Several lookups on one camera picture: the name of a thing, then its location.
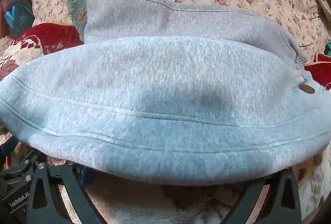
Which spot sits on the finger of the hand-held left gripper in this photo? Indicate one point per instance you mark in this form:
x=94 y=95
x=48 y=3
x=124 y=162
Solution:
x=18 y=164

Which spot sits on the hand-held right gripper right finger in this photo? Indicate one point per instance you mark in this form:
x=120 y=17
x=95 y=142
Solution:
x=258 y=195

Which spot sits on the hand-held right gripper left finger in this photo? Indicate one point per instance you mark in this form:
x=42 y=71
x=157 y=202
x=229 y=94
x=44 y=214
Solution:
x=70 y=184

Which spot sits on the light grey sweatshirt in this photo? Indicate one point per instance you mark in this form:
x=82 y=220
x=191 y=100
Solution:
x=165 y=84

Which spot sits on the red and white blanket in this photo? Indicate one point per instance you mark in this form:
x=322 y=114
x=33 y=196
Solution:
x=51 y=38

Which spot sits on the blue plastic bag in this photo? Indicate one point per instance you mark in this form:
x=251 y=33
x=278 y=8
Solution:
x=19 y=16

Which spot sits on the green cloth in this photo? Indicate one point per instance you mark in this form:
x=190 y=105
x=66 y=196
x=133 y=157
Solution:
x=328 y=48

